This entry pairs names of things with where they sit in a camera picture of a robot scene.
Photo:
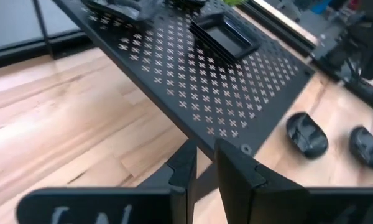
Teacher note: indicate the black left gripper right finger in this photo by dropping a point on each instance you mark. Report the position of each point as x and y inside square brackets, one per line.
[267, 205]

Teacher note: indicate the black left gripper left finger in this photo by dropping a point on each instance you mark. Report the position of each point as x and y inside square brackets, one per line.
[161, 199]

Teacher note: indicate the black leaf-shaped mini plate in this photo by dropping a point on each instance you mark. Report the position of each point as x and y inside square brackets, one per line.
[307, 135]
[368, 147]

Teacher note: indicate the black square mini plate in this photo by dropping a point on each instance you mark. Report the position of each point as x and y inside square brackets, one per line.
[223, 40]

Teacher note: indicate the large black glossy bowl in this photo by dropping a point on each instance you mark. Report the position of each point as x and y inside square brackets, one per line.
[124, 9]

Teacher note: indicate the black perforated metal riser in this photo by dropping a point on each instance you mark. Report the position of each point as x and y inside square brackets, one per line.
[205, 87]

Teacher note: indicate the green plant in white pot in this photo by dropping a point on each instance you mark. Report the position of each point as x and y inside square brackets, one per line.
[233, 1]

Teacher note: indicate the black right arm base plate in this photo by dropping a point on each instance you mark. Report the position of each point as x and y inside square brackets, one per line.
[332, 53]

